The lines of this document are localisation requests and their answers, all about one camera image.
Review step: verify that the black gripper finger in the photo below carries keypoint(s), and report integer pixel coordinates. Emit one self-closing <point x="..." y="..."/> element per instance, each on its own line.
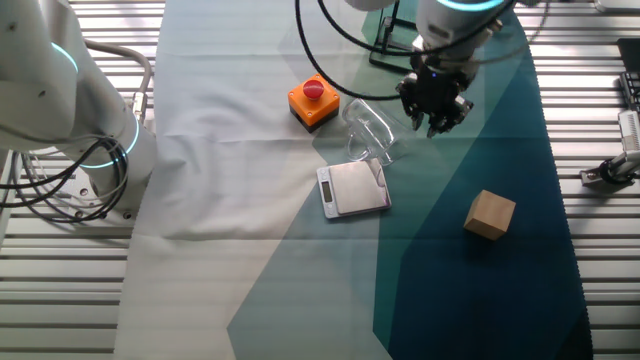
<point x="447" y="117"/>
<point x="412" y="100"/>

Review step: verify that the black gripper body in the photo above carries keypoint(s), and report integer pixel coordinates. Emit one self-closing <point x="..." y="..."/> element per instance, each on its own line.
<point x="440" y="87"/>

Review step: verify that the clear glass cup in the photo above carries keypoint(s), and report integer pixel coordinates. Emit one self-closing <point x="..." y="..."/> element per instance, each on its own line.
<point x="370" y="125"/>

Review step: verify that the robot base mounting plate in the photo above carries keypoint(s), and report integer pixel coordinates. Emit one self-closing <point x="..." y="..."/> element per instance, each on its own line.
<point x="82" y="192"/>

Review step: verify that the orange emergency stop button box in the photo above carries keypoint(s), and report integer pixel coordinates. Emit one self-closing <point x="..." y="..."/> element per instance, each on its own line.
<point x="320" y="107"/>

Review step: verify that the wooden cube block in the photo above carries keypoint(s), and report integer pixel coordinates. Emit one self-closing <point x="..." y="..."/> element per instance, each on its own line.
<point x="490" y="215"/>

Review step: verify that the silver digital kitchen scale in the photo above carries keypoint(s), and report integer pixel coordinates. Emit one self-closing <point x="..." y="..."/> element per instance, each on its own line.
<point x="357" y="192"/>

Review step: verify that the black flat panel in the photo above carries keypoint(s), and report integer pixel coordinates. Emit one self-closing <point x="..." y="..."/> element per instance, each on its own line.
<point x="630" y="55"/>

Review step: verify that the teal white blue tablecloth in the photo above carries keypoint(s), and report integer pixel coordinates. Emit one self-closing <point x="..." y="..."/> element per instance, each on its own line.
<point x="225" y="200"/>

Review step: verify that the small camera mount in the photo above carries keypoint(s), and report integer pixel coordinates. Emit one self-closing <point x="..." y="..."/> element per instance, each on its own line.
<point x="607" y="172"/>

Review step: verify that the small silver camera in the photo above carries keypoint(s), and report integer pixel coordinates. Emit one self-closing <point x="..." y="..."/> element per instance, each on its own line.
<point x="631" y="131"/>

